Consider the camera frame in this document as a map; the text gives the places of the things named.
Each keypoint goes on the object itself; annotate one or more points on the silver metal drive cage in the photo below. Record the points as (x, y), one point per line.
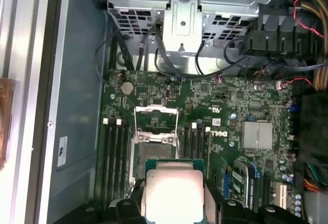
(182, 11)

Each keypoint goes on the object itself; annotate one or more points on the metal socket cover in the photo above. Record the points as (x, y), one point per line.
(156, 109)

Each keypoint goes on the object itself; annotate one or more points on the blue expansion slot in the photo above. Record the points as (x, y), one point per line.
(226, 185)

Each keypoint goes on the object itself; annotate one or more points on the white expansion slot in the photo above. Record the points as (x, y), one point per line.
(282, 195)

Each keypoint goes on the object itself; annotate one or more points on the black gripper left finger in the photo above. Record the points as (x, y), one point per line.
(123, 211)

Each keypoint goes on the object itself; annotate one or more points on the silver power supply unit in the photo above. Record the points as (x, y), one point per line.
(316, 208)

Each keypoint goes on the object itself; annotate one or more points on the green motherboard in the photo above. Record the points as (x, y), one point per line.
(205, 106)

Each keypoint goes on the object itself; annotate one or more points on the black plastic shroud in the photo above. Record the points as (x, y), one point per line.
(312, 137)

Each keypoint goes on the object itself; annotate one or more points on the black open PC case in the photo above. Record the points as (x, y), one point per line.
(79, 80)

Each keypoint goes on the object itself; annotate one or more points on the silver coin cell battery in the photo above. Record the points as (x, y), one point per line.
(127, 87)

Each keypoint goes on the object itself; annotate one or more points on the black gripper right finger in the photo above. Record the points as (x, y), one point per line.
(238, 213)

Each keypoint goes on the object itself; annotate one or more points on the silver chipset heatsink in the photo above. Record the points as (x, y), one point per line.
(256, 135)

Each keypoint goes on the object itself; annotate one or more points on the black ribbed plastic bracket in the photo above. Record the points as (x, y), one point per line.
(279, 39)

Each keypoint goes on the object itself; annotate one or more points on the CPU socket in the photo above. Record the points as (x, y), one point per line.
(153, 154)

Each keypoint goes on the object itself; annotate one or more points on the silver topped CPU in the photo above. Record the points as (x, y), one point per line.
(174, 190)

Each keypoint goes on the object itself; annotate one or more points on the black RAM slot bank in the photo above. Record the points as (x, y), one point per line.
(196, 142)
(116, 157)

